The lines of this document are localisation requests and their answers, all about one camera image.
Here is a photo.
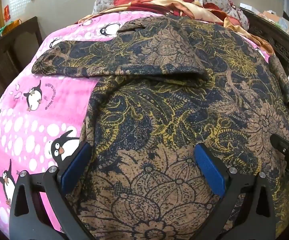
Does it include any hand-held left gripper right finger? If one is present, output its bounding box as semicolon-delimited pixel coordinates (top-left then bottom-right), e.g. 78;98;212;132
194;142;283;240

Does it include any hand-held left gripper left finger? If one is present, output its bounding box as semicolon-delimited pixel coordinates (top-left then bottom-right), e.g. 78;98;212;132
9;141;96;240

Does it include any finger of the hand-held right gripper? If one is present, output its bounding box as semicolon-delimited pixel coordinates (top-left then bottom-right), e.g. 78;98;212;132
270;133;289;158

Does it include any brown floral patterned shirt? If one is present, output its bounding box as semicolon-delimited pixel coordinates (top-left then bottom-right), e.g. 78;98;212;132
32;15;289;240

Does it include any pink penguin print blanket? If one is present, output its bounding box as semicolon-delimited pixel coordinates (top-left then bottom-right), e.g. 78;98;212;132
0;11;272;233

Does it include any dark carved wooden furniture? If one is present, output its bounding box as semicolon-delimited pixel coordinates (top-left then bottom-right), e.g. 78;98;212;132
239;7;289;79

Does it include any dark wooden cabinet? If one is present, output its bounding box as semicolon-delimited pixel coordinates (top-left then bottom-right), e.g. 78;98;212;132
0;16;44;122

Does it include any yellow basket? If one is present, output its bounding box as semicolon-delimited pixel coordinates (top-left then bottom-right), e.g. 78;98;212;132
3;19;20;32

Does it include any red and gold satin blanket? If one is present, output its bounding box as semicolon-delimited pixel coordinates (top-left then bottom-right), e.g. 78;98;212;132
72;0;275;55

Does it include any red wall paper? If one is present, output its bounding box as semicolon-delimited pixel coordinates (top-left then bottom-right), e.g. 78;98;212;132
4;4;12;22

